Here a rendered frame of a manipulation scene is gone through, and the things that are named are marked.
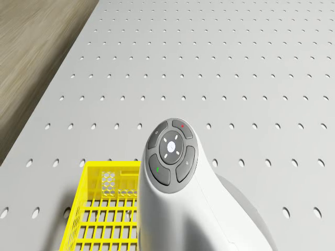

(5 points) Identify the yellow basket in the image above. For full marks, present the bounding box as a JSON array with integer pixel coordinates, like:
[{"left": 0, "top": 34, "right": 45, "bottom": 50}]
[{"left": 59, "top": 161, "right": 142, "bottom": 251}]

